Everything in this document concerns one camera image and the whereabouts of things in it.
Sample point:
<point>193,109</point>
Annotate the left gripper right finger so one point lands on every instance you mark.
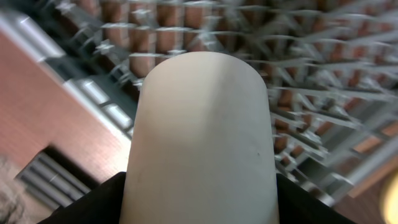
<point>297,206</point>

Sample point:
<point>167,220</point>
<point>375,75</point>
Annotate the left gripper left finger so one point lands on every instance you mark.
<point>100,206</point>

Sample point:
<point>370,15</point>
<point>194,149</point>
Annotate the white cup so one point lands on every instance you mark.
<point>202,149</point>

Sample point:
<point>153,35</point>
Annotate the yellow plate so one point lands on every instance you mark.
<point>389,201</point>

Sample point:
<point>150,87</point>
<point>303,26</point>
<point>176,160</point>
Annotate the grey plastic dish rack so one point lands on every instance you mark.
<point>330,68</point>

